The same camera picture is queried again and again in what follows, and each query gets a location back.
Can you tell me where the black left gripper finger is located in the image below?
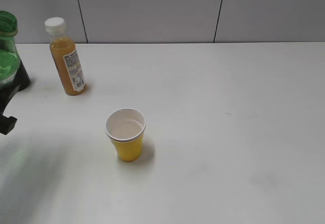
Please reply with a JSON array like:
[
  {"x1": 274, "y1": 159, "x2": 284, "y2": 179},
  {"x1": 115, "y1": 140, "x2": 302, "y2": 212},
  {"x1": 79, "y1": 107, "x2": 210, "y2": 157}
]
[{"x1": 0, "y1": 115, "x2": 17, "y2": 135}]

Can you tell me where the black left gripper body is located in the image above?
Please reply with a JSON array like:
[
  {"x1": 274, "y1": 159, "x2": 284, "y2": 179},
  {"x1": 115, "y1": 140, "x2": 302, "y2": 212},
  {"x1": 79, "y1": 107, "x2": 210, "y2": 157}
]
[{"x1": 0, "y1": 85, "x2": 19, "y2": 116}]

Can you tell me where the green sprite bottle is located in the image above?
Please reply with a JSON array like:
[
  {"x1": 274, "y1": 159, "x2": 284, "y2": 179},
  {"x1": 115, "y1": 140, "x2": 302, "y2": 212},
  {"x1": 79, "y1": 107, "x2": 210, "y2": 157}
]
[{"x1": 0, "y1": 10, "x2": 20, "y2": 89}]

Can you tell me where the yellow paper cup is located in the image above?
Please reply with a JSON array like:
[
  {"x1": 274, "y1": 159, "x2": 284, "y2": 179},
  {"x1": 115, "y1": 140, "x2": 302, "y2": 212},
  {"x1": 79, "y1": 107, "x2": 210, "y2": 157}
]
[{"x1": 105, "y1": 108, "x2": 146, "y2": 162}]

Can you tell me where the dark glass bottle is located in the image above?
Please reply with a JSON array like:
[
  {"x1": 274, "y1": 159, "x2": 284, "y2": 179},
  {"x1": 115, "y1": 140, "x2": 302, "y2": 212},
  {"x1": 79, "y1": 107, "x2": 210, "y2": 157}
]
[{"x1": 13, "y1": 60, "x2": 30, "y2": 91}]

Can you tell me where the orange juice bottle white cap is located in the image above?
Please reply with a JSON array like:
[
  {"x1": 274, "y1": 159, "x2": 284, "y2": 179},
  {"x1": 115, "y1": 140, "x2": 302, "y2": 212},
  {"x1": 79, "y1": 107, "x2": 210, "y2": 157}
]
[{"x1": 45, "y1": 17, "x2": 86, "y2": 96}]

